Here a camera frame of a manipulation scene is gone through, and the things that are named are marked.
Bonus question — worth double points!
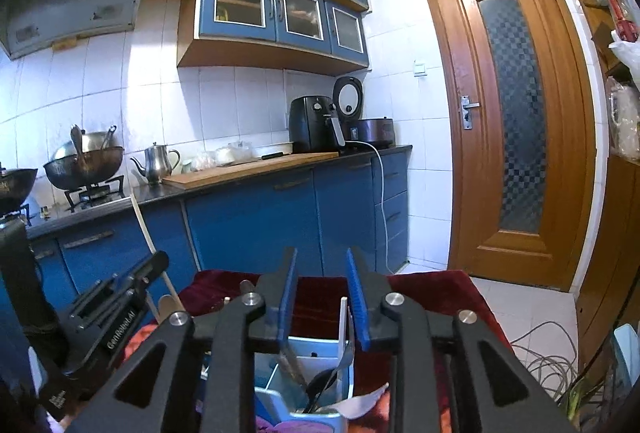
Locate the wooden door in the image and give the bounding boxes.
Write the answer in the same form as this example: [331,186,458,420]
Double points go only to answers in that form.
[427,0,597,290]

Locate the small black wok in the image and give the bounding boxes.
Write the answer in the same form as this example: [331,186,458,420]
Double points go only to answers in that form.
[0,168,38,216]

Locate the red floral blanket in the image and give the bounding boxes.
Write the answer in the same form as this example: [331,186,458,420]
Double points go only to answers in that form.
[119,268,514,433]

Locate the black air fryer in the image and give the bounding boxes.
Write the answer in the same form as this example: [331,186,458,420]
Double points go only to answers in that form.
[288,95,345,154]

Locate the wooden cutting board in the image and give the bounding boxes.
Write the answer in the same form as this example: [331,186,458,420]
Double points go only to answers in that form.
[163,152,338,190]

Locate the blue base cabinets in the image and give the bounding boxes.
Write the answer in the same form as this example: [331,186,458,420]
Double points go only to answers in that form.
[27,146,411,309]

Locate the rice cooker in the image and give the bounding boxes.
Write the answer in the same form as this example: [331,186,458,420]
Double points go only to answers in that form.
[333,76,395,149]

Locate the wooden shelf unit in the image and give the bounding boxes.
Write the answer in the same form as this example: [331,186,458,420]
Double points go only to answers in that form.
[577,0,639,367]

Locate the white power cable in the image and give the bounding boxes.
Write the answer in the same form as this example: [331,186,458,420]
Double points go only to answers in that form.
[344,140,393,274]

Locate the large black wok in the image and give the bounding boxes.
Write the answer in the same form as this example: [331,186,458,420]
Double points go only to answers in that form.
[43,126,124,190]

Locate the steel kettle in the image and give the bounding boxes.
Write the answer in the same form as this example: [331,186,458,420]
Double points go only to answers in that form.
[130,142,181,185]

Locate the black spoon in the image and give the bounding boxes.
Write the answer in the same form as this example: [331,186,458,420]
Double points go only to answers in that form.
[304,341,355,413]

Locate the floor cables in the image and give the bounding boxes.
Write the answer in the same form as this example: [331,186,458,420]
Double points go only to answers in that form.
[508,319,586,399]

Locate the wooden chopstick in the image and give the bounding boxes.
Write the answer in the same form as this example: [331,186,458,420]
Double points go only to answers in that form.
[129,192,185,311]

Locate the gas stove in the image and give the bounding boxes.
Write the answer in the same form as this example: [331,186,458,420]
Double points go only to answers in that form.
[64,175,125,212]

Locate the blue utensil organizer box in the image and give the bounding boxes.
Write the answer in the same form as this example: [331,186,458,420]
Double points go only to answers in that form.
[254,337,354,432]

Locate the white plastic bag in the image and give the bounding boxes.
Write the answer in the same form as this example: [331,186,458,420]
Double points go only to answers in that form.
[608,30,640,86]

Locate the white spoon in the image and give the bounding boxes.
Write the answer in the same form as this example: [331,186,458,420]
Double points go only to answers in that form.
[157,294,188,327]

